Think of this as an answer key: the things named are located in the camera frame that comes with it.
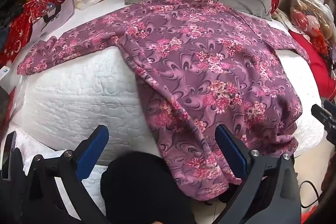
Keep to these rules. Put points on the white quilted bedspread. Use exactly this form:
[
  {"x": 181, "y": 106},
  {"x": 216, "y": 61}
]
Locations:
[{"x": 78, "y": 98}]

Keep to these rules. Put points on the plush toy in plastic bag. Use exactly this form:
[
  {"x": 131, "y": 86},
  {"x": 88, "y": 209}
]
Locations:
[{"x": 309, "y": 11}]

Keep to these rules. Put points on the person's right hand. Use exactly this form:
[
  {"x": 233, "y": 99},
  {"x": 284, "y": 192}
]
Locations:
[{"x": 329, "y": 182}]

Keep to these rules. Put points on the dark clothes pile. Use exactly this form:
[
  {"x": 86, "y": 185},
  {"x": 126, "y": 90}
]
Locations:
[{"x": 10, "y": 7}]

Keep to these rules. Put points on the white card with blue label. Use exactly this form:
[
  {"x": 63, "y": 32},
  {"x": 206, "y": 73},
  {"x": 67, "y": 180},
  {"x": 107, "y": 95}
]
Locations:
[{"x": 4, "y": 72}]

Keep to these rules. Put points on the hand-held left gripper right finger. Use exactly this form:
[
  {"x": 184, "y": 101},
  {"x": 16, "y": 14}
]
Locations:
[{"x": 231, "y": 153}]

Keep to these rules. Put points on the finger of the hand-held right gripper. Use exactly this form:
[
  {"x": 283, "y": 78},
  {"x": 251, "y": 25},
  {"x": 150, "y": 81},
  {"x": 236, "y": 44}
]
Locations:
[{"x": 320, "y": 113}]

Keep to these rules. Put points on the plain red cloth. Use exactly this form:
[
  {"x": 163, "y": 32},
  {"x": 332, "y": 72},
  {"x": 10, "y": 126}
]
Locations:
[{"x": 319, "y": 64}]

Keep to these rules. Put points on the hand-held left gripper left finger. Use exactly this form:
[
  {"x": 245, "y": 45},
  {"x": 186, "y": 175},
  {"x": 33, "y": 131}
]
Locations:
[{"x": 92, "y": 151}]

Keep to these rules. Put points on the purple floral long-sleeve top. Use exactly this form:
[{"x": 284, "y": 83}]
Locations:
[{"x": 199, "y": 64}]

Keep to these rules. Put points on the black cloth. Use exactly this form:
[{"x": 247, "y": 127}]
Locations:
[{"x": 139, "y": 187}]

